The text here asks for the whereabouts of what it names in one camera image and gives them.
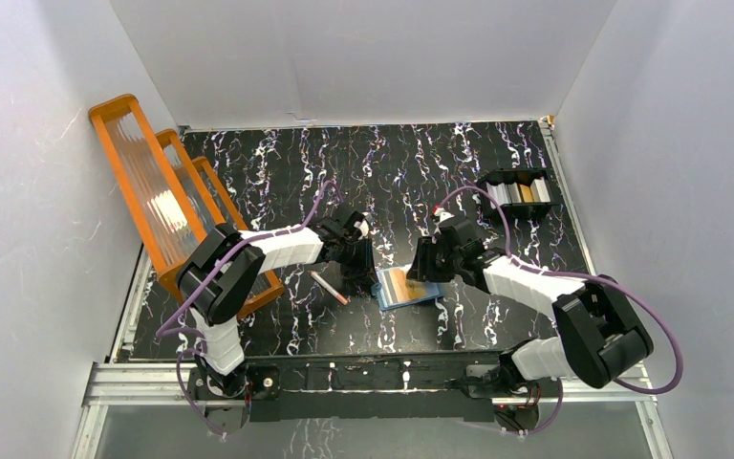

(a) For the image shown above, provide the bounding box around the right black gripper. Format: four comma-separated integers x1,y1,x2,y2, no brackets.
406,236,463,283

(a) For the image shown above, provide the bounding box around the gold credit card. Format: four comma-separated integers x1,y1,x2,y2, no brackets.
517,184,534,203
379,267,429,307

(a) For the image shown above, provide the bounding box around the blue leather card holder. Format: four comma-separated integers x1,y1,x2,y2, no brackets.
371,265,444,312

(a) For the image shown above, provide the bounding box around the black card box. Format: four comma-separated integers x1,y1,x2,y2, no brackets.
476,168,559,221

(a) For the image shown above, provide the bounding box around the white credit card stack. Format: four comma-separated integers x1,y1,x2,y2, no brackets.
486,184,511,206

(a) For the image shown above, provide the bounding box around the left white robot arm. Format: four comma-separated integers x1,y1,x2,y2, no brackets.
176,205,378,398

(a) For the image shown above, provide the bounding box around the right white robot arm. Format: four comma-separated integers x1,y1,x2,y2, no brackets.
407,213,654,396

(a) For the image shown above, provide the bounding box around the rear white card stack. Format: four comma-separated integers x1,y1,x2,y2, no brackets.
529,177,551,203

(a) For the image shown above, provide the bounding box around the white pink pen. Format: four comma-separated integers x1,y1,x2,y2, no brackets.
310,271,349,305

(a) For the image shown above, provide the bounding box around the orange tiered organizer rack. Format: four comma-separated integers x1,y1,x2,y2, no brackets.
88,94,286,318

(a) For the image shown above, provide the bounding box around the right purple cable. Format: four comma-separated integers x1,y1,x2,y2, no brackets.
431,185,685,438

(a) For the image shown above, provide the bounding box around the purple cable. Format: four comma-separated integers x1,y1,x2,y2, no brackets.
155,179,346,438
431,185,685,438

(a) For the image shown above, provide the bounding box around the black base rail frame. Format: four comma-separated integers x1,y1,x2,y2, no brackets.
81,348,659,438

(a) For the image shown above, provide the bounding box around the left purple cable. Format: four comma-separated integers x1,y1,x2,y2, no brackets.
155,179,346,438

